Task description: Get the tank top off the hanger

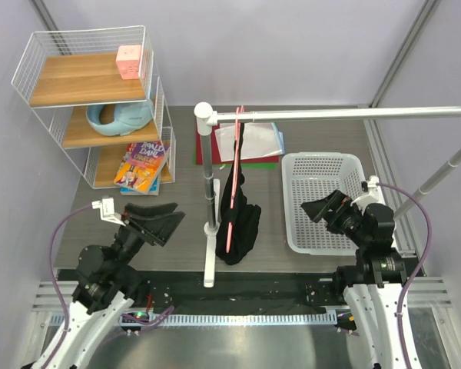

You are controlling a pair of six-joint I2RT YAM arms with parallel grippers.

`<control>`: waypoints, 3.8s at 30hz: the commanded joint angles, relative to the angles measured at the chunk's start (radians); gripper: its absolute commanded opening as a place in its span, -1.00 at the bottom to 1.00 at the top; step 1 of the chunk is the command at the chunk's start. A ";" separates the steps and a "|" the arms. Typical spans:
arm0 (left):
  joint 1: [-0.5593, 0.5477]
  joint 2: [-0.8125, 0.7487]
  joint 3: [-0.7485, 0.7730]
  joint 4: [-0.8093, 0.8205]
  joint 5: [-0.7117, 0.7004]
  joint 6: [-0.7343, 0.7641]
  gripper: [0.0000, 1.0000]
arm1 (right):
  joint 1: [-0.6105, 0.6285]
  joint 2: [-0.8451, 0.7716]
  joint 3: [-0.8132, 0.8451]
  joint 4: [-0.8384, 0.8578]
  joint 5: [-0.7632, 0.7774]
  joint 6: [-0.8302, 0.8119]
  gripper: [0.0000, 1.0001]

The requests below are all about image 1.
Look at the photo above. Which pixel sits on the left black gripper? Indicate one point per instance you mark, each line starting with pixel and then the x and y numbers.
pixel 154 229

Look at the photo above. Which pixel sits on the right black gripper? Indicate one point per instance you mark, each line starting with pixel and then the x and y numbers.
pixel 336 201

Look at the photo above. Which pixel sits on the black tank top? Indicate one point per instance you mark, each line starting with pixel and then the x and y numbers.
pixel 245 218

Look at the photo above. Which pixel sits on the pink wire hanger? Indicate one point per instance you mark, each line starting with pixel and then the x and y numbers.
pixel 235 175

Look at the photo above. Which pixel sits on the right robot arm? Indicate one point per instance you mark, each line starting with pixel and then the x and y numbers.
pixel 373 287

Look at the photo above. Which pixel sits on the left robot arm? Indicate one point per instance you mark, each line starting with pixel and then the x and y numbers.
pixel 106 283

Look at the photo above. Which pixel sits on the Roald Dahl purple book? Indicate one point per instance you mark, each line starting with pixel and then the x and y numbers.
pixel 141 165

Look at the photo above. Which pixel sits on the green paper sheet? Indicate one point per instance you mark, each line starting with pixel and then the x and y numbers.
pixel 263 165

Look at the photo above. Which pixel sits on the clear plastic sleeve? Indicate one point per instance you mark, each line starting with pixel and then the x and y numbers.
pixel 260 140

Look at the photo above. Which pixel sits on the light blue cap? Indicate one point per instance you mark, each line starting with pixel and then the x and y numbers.
pixel 128 117

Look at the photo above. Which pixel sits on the pink cube box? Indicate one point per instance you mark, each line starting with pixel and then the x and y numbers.
pixel 128 61

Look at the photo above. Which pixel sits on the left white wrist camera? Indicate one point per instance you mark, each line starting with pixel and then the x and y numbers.
pixel 107 210

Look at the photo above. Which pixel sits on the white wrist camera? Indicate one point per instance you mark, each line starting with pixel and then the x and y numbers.
pixel 107 210
pixel 371 193

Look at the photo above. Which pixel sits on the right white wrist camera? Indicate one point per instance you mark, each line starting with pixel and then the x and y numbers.
pixel 371 193

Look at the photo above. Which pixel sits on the silver clothes rail frame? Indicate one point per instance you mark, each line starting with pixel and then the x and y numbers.
pixel 207 118

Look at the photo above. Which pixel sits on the white slotted cable duct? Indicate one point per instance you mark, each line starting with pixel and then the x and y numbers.
pixel 180 320

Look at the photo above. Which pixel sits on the white wire shelf rack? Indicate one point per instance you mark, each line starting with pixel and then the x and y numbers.
pixel 61 73

